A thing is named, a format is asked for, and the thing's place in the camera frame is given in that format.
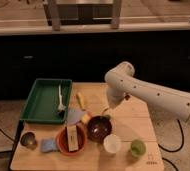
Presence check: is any light blue cloth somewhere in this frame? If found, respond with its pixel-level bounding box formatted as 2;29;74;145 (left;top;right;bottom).
67;109;84;125

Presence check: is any white cup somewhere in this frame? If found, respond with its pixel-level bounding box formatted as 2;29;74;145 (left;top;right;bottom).
103;134;122;154

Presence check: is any wooden block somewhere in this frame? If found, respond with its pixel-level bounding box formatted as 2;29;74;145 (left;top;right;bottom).
67;125;79;151

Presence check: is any green cup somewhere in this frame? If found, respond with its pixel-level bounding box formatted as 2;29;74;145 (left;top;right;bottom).
129;139;146;158

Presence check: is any green plastic tray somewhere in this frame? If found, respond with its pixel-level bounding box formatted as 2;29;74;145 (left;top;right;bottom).
20;78;72;124

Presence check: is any orange bowl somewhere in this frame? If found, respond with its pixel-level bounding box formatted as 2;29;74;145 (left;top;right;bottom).
55;124;87;156

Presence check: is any blue sponge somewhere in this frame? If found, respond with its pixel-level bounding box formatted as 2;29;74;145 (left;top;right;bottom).
40;138;58;153

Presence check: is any black cable right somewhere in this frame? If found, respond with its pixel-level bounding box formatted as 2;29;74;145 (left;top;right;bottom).
157;119;186;171

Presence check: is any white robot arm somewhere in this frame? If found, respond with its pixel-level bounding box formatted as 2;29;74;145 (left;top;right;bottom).
105;61;190;124

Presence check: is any white frame stand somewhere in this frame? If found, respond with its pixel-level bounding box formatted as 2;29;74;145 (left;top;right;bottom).
43;0;122;31

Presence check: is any small metal cup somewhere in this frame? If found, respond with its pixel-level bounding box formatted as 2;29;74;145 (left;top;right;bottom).
20;132;37;149

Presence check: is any purple bowl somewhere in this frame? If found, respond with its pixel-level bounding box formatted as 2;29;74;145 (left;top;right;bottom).
87;116;112;143

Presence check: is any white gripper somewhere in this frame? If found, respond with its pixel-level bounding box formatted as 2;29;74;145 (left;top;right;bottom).
106;87;125;108

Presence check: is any yellow toy food piece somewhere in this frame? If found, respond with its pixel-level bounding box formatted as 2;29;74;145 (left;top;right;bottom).
81;114;91;124

